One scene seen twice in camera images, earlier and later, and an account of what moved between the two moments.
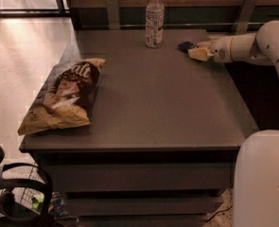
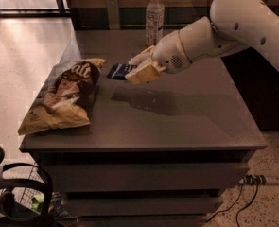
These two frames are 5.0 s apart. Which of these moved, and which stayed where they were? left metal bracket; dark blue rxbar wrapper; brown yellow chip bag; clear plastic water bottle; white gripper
Moved: dark blue rxbar wrapper; white gripper
Stayed: left metal bracket; clear plastic water bottle; brown yellow chip bag
